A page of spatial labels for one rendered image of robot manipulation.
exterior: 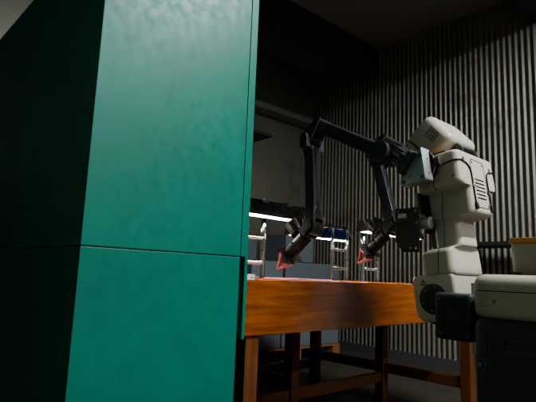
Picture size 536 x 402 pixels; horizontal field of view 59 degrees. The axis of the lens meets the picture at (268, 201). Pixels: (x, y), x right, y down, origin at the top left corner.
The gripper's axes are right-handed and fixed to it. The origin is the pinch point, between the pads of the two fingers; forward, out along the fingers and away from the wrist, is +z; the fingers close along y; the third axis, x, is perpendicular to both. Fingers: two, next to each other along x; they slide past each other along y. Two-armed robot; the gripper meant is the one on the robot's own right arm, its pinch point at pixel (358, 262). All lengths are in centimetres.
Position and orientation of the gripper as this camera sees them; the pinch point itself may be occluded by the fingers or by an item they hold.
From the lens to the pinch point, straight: 230.9
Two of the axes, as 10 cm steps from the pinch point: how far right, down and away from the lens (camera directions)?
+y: -7.3, -1.4, -6.7
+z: -5.5, 7.1, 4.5
